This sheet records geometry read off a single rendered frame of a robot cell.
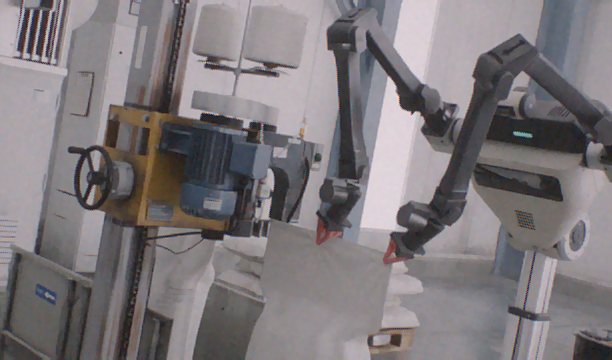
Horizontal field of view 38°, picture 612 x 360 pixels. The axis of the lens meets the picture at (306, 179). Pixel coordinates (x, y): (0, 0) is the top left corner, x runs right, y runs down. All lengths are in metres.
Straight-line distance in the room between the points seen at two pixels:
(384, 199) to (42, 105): 4.88
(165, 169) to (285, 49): 0.47
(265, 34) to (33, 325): 1.52
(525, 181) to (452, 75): 7.48
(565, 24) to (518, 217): 8.71
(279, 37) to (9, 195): 3.14
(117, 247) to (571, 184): 1.27
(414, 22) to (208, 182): 7.21
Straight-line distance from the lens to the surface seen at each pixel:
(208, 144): 2.39
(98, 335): 2.65
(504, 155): 2.64
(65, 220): 6.65
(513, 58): 2.10
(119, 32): 6.44
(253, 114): 2.42
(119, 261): 2.57
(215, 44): 2.69
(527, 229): 2.75
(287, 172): 2.81
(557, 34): 11.39
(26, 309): 3.51
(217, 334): 3.41
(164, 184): 2.53
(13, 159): 5.36
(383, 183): 9.38
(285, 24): 2.50
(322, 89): 8.57
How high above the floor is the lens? 1.36
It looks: 3 degrees down
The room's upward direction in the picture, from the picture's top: 10 degrees clockwise
